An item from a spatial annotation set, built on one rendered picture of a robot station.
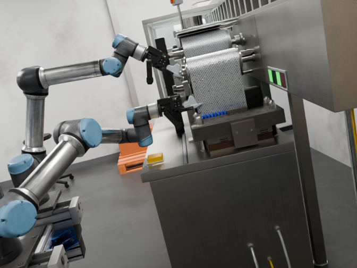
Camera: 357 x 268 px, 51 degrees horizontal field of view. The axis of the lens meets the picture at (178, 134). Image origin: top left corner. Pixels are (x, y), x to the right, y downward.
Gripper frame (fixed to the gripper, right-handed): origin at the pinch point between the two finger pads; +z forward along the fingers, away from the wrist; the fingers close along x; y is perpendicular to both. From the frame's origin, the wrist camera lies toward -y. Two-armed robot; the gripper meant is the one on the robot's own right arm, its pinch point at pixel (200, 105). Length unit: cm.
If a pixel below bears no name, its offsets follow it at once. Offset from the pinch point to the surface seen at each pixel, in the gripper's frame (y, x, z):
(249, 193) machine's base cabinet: -37.9, -25.9, 12.0
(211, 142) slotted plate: -13.7, -18.9, 0.6
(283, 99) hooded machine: -67, 295, 113
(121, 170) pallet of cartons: -104, 264, -104
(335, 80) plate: 13, -84, 31
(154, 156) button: -16.5, -11.9, -25.9
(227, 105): -2.7, -0.3, 12.6
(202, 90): 6.6, -0.2, 2.4
